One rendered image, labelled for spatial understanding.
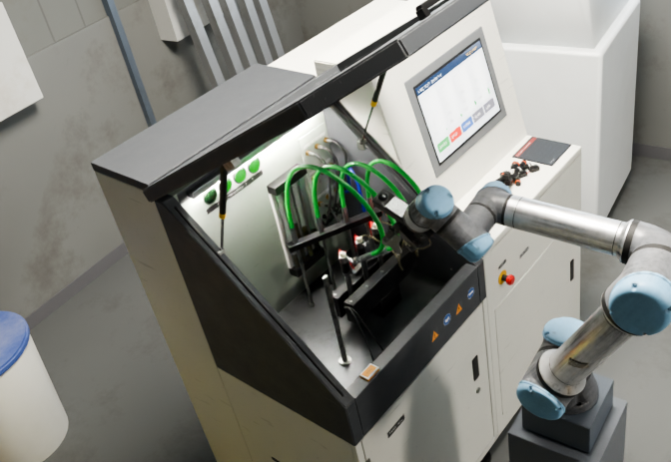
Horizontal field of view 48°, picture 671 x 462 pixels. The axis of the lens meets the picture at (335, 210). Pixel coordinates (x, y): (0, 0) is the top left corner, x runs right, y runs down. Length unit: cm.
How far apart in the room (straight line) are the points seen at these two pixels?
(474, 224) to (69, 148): 294
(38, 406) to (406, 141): 197
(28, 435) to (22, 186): 129
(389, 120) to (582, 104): 139
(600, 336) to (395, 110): 106
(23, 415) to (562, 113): 269
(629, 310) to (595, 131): 213
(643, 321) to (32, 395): 257
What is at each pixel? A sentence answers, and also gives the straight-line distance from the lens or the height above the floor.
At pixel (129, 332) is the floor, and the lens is 405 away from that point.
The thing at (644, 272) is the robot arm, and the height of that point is 149.
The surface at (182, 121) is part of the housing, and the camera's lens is 237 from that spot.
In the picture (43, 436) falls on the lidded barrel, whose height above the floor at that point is 12.
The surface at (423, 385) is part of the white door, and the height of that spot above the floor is 73.
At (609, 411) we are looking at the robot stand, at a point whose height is 80.
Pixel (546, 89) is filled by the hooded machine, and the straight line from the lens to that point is 357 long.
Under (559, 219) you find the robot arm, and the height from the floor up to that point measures 148.
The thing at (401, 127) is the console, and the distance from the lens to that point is 240.
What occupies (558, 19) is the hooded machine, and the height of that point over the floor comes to 118.
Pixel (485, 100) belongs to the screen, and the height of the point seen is 121.
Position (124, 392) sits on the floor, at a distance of 374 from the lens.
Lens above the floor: 248
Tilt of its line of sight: 34 degrees down
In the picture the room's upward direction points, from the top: 12 degrees counter-clockwise
